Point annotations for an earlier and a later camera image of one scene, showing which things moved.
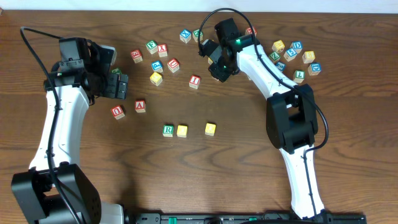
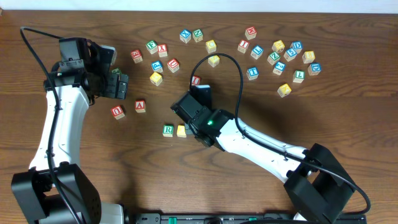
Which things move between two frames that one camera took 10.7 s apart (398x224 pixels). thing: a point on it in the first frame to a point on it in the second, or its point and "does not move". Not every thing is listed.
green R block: (168, 130) does not move
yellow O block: (181, 131) does not move
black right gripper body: (210, 49) to (181, 106)
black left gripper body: (117, 86) does not move
